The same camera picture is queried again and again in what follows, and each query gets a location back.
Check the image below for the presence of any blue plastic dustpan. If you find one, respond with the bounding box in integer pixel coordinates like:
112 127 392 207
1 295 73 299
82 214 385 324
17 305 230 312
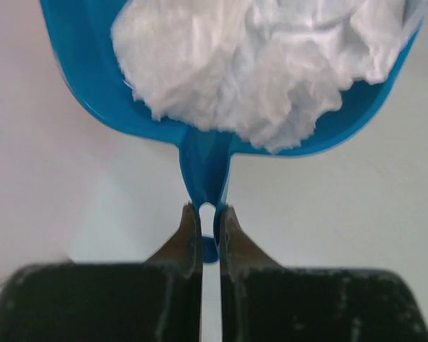
41 1 410 213

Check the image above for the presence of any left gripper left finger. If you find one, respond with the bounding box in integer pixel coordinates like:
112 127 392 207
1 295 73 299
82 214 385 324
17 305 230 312
144 203 203 341

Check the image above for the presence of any white paper scrap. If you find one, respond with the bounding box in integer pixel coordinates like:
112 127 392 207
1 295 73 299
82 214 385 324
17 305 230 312
111 1 428 152

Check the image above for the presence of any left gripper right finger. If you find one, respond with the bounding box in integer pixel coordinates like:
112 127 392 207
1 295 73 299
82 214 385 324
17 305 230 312
219 205 284 341

